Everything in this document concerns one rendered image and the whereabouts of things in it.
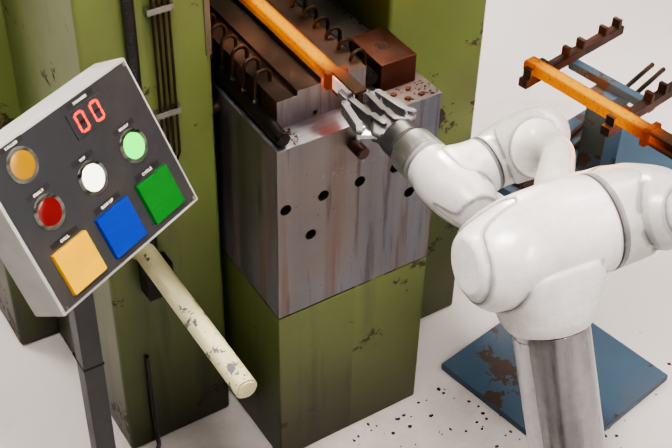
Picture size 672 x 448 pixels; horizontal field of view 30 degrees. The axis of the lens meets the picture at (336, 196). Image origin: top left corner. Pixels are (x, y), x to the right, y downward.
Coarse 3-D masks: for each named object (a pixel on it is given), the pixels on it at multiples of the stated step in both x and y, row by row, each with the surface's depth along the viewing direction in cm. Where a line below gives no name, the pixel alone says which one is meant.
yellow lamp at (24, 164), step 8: (16, 152) 189; (24, 152) 190; (16, 160) 189; (24, 160) 190; (32, 160) 191; (16, 168) 189; (24, 168) 190; (32, 168) 191; (16, 176) 189; (24, 176) 190
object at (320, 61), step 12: (252, 0) 256; (264, 0) 256; (264, 12) 253; (276, 12) 253; (276, 24) 250; (288, 24) 250; (288, 36) 246; (300, 36) 247; (300, 48) 243; (312, 48) 243; (312, 60) 241; (324, 60) 240; (324, 72) 236; (336, 72) 235; (348, 72) 236; (324, 84) 238; (348, 84) 233; (360, 84) 233; (360, 96) 232
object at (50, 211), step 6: (48, 198) 193; (42, 204) 192; (48, 204) 193; (54, 204) 194; (42, 210) 192; (48, 210) 193; (54, 210) 194; (60, 210) 194; (42, 216) 192; (48, 216) 193; (54, 216) 193; (60, 216) 194; (42, 222) 192; (48, 222) 193; (54, 222) 193
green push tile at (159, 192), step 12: (144, 180) 207; (156, 180) 208; (168, 180) 210; (144, 192) 206; (156, 192) 208; (168, 192) 210; (180, 192) 212; (144, 204) 207; (156, 204) 208; (168, 204) 210; (180, 204) 212; (156, 216) 208
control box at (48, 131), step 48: (48, 96) 203; (96, 96) 201; (0, 144) 188; (48, 144) 194; (96, 144) 201; (0, 192) 187; (48, 192) 193; (96, 192) 200; (192, 192) 215; (0, 240) 192; (48, 240) 193; (96, 240) 200; (144, 240) 207; (48, 288) 192; (96, 288) 199
